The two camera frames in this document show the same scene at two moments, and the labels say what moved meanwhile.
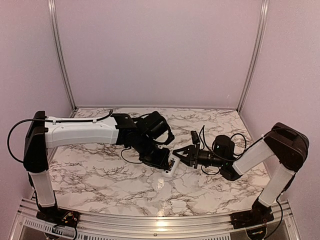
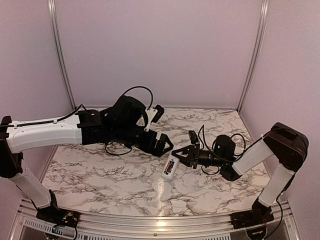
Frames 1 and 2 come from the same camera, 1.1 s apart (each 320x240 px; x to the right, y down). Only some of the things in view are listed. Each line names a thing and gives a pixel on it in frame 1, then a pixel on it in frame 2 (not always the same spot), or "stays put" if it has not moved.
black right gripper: x=189 y=160 stays put
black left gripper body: x=153 y=158 to x=148 y=144
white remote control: x=173 y=162 stays put
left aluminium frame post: x=52 y=14 stays put
